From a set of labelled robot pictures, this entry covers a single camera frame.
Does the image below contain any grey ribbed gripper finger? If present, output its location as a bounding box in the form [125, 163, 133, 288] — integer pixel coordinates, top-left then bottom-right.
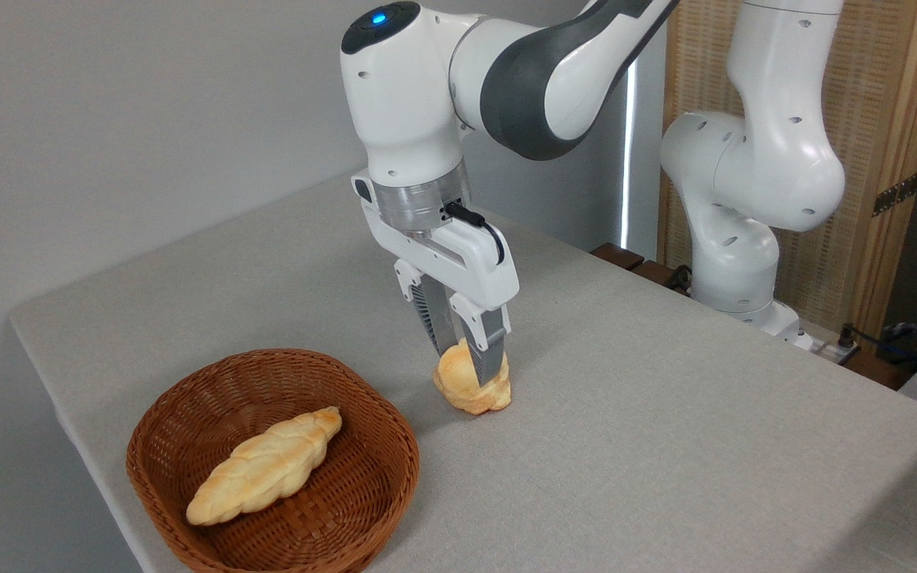
[448, 293, 512, 384]
[393, 259, 459, 357]

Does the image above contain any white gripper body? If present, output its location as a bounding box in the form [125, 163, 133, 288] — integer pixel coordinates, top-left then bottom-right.
[351, 171, 520, 313]

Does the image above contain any round bread roll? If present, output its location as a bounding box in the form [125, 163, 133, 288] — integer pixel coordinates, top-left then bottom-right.
[433, 338, 513, 416]

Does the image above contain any long braided bread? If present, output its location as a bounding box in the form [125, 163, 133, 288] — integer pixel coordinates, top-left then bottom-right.
[185, 406, 344, 527]

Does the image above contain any dark wooden slat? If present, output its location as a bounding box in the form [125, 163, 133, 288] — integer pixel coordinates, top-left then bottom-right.
[632, 260, 692, 294]
[591, 243, 645, 271]

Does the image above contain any brown wicker basket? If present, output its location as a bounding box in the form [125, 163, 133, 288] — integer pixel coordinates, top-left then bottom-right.
[126, 348, 421, 573]

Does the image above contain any metal screen hinge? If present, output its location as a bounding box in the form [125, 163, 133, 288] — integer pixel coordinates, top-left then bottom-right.
[872, 171, 917, 217]

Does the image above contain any wooden rattan folding screen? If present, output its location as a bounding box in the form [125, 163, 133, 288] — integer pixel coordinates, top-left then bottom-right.
[658, 0, 917, 335]

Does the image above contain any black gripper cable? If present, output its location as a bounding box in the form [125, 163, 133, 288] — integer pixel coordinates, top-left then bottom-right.
[443, 202, 505, 265]

